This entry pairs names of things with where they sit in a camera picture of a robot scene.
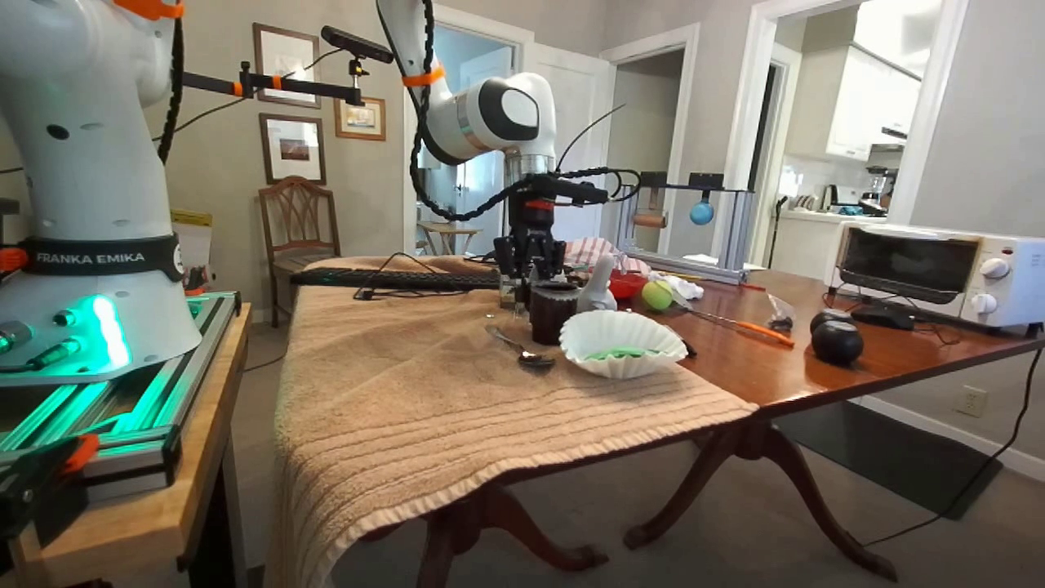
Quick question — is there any framed wall picture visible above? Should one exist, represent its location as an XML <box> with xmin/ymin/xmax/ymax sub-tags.
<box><xmin>259</xmin><ymin>116</ymin><xmax>326</xmax><ymax>183</ymax></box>

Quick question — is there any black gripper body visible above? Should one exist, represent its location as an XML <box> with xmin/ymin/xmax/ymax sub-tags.
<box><xmin>493</xmin><ymin>196</ymin><xmax>566</xmax><ymax>281</ymax></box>

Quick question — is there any beige towel table cover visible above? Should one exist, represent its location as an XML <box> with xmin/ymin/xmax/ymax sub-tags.
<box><xmin>264</xmin><ymin>288</ymin><xmax>753</xmax><ymax>588</ymax></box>

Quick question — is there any yellow green tennis ball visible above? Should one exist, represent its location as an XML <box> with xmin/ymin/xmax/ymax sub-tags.
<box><xmin>640</xmin><ymin>281</ymin><xmax>674</xmax><ymax>314</ymax></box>

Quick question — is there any dark wooden chair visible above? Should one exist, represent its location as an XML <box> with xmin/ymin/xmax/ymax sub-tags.
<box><xmin>259</xmin><ymin>178</ymin><xmax>340</xmax><ymax>325</ymax></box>

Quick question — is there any wooden dining table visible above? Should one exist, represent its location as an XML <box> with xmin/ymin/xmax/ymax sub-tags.
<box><xmin>413</xmin><ymin>264</ymin><xmax>1043</xmax><ymax>588</ymax></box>

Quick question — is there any black mug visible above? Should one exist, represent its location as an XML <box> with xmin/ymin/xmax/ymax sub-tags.
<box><xmin>530</xmin><ymin>286</ymin><xmax>577</xmax><ymax>348</ymax></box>

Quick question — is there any black round ball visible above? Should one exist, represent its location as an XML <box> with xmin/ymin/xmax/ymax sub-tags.
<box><xmin>809</xmin><ymin>311</ymin><xmax>851</xmax><ymax>332</ymax></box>
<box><xmin>809</xmin><ymin>327</ymin><xmax>867</xmax><ymax>365</ymax></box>

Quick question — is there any crumpled white paper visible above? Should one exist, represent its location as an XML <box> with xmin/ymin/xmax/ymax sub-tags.
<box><xmin>661</xmin><ymin>275</ymin><xmax>706</xmax><ymax>304</ymax></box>

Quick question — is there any silver metal spoon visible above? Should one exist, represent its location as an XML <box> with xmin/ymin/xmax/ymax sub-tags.
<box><xmin>488</xmin><ymin>325</ymin><xmax>555</xmax><ymax>372</ymax></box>

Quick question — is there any orange handled screwdriver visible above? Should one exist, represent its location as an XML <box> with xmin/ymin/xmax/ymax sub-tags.
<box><xmin>690</xmin><ymin>311</ymin><xmax>794</xmax><ymax>351</ymax></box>

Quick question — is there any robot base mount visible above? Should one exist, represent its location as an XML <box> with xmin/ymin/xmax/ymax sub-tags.
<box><xmin>0</xmin><ymin>0</ymin><xmax>242</xmax><ymax>494</ymax></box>

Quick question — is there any red striped cloth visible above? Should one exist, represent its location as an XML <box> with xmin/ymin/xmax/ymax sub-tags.
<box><xmin>566</xmin><ymin>239</ymin><xmax>651</xmax><ymax>279</ymax></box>

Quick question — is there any black computer keyboard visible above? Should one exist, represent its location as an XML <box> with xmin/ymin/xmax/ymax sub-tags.
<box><xmin>291</xmin><ymin>267</ymin><xmax>499</xmax><ymax>290</ymax></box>

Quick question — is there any red plastic bowl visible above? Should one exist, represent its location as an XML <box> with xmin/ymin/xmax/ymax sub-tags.
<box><xmin>612</xmin><ymin>271</ymin><xmax>646</xmax><ymax>307</ymax></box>

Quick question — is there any blue light bulb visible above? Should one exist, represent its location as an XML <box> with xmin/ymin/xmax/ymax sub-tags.
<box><xmin>690</xmin><ymin>196</ymin><xmax>716</xmax><ymax>227</ymax></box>

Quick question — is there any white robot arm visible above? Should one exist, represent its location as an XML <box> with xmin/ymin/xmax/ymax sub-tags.
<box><xmin>375</xmin><ymin>0</ymin><xmax>566</xmax><ymax>286</ymax></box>

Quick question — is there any white toaster oven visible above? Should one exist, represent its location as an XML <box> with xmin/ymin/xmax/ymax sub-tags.
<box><xmin>836</xmin><ymin>227</ymin><xmax>1045</xmax><ymax>330</ymax></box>

